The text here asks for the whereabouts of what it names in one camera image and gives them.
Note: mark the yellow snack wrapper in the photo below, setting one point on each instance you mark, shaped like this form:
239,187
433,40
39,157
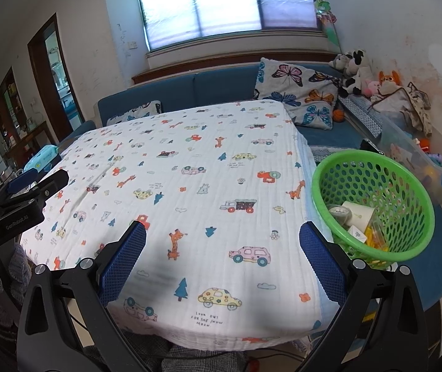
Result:
375,242

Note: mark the green plastic basket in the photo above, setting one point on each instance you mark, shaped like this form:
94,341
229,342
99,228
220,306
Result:
418,236

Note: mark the small printed pillow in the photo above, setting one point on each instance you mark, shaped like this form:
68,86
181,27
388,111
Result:
139,112

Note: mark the beige printed cloth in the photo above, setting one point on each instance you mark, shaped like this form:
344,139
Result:
399,104

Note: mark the small orange ball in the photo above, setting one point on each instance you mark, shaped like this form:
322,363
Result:
339,115

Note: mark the wooden display cabinet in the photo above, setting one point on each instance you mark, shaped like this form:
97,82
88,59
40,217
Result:
10,104

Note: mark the pink plush toy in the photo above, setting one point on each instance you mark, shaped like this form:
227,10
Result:
371,88

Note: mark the wooden door frame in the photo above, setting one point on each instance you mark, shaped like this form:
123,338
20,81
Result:
35,73

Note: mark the blue patterned cushion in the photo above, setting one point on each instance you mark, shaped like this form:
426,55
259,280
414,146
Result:
362,112

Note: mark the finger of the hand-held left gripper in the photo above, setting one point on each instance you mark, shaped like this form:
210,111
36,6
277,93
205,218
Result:
52,184
21,184

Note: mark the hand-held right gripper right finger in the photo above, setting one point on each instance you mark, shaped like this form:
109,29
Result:
321,263

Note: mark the white wall switch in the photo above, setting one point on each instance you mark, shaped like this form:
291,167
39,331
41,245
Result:
132,45

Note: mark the blue patterned cloth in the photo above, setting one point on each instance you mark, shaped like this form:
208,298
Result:
333,153

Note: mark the window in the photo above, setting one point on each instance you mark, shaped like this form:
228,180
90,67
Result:
224,4

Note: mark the butterfly print pillow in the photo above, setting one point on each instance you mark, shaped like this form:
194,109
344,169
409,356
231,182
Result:
294,85

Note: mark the grey plush toy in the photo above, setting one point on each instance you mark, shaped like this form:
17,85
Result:
339,62

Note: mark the black device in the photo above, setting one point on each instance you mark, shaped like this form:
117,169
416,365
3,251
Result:
370,146

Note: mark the black white cow plush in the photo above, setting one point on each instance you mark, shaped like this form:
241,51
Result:
358,60

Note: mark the orange fox plush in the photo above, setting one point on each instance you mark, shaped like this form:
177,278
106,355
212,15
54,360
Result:
389,79

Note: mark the white paper cup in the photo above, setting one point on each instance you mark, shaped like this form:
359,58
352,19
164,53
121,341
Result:
360,213

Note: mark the colourful pinwheel toy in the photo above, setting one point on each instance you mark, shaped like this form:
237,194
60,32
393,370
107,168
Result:
325,15

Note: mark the blue wet wipes pack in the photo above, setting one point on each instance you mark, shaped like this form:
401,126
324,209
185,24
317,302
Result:
42,159

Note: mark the person's plaid trouser legs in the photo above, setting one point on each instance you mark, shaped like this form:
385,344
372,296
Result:
197,356

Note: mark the blue sofa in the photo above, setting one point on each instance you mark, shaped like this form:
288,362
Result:
213,85

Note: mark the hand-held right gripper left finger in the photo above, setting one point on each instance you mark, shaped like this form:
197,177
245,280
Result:
126,259

